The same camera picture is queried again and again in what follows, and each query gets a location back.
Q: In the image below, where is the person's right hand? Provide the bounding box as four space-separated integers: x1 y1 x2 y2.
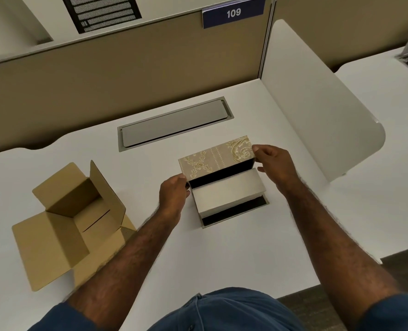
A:
252 145 303 194

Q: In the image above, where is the person's left hand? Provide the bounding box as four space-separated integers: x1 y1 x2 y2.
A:
158 174 191 228

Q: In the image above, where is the gold patterned gift box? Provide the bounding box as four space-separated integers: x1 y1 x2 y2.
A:
178 135 270 229

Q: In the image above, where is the person's right forearm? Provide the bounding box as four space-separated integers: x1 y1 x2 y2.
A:
276 177 406 328

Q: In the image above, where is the person's left forearm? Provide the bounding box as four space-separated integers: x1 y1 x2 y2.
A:
62 213 181 331

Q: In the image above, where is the white desk side divider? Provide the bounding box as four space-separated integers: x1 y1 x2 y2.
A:
260 19 386 184

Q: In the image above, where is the open brown cardboard box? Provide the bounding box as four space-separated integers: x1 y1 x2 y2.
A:
12 160 138 292

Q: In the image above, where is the person's blue shirt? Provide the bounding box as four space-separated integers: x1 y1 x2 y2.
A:
27 287 408 331

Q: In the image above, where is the beige desk partition panel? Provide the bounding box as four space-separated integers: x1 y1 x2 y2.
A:
0 0 277 158

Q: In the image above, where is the blue number sign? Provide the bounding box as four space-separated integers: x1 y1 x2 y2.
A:
202 0 266 29

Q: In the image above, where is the black and white notice sheet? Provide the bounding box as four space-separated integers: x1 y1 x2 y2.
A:
61 0 142 35

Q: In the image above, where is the grey desk cable hatch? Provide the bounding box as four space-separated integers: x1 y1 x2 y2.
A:
117 96 235 153

